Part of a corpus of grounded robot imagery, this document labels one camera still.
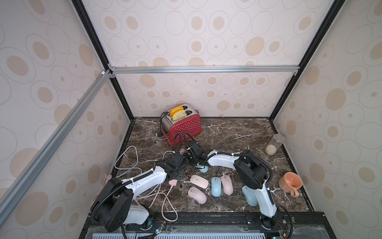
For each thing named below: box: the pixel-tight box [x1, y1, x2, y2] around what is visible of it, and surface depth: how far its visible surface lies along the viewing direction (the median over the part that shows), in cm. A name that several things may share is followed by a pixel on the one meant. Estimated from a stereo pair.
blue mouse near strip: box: [198, 165, 209, 174], surface depth 93 cm
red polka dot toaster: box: [161, 103, 203, 146], surface depth 98 cm
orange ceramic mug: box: [278, 171, 303, 198], surface depth 82 cm
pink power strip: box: [168, 179, 178, 186], surface depth 86 cm
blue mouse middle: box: [210, 176, 222, 198], surface depth 85 cm
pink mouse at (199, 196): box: [187, 186, 208, 205], surface depth 82 cm
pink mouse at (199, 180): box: [190, 174, 209, 190], surface depth 87 cm
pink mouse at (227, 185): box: [220, 174, 234, 196], surface depth 85 cm
